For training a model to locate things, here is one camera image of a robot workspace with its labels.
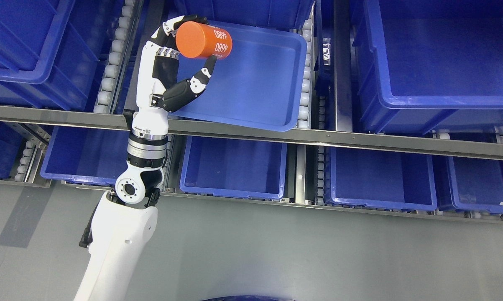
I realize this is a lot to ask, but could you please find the steel shelf front rail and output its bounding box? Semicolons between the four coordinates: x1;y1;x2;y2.
0;105;503;161

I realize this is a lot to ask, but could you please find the blue bin far right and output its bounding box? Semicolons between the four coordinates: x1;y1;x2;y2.
432;156;503;214

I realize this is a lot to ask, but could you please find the blue bin lower left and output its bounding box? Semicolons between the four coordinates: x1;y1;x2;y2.
40;127;129;186

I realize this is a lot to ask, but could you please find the orange cylindrical capacitor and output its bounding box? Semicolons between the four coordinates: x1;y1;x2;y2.
175;21;233;59

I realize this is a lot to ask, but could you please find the white roller track left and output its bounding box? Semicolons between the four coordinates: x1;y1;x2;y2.
93;0;138;114

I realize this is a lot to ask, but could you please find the large blue bin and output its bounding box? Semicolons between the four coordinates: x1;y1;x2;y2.
0;0;124;111
350;0;503;135

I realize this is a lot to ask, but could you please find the blue bin far left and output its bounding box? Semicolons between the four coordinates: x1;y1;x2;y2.
0;120;26;179

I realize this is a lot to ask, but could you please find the white roller track centre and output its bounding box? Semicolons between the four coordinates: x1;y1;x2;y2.
297;18;313;129

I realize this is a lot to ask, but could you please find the white roller track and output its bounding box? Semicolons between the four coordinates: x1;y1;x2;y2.
297;18;313;129
93;0;138;114

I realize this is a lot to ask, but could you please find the blue bin top centre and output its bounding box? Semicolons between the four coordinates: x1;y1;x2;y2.
174;0;314;29

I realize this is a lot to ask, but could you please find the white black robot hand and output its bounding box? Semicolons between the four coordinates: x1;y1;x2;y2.
130;15;217;145

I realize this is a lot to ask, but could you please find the large blue bin top right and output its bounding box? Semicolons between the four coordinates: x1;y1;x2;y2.
350;0;503;135

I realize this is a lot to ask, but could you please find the large blue bin top left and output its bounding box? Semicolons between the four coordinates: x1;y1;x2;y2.
0;0;124;111

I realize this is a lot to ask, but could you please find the blue bin lower centre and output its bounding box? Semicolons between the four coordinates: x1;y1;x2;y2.
179;136;288;199

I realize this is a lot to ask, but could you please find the blue bin lower right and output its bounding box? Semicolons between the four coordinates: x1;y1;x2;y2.
324;148;437;212

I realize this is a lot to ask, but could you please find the blue shallow tray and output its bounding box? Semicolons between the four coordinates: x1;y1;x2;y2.
174;21;307;132

